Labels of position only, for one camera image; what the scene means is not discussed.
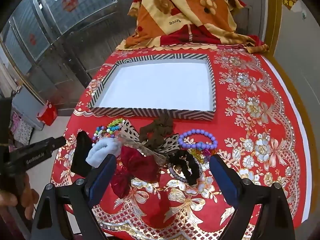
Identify silver braided hair tie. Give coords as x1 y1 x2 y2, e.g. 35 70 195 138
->
167 158 203 183

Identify white fluffy headband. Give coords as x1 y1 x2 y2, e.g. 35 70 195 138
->
86 138 121 168

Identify colourful translucent charm bracelet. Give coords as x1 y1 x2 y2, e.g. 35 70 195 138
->
188 147 217 164

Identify black scrunchie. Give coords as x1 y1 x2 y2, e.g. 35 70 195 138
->
169 150 200 186

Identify dark red satin bow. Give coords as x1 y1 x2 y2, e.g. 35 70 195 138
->
111 146 160 199

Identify purple bead bracelet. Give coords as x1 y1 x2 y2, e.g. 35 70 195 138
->
177 128 219 151

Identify black knit headband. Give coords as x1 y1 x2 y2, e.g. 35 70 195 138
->
71 131 93 178

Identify multicolour round bead bracelet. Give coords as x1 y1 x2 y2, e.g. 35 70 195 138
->
91 125 118 147

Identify leopard print mesh bow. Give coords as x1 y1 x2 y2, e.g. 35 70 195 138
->
118 119 181 165

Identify brown scrunchie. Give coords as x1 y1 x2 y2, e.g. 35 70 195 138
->
139 114 180 153

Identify person's left hand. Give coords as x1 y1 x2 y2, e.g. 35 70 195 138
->
0 173 39 220

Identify red gift bag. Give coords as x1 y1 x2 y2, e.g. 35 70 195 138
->
37 101 58 126

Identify striped white shallow tray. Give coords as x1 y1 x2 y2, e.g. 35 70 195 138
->
88 53 216 121

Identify red window decoration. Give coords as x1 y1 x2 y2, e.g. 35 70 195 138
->
62 0 79 12

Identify orange red floral blanket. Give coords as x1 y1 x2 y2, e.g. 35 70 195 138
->
117 0 268 54

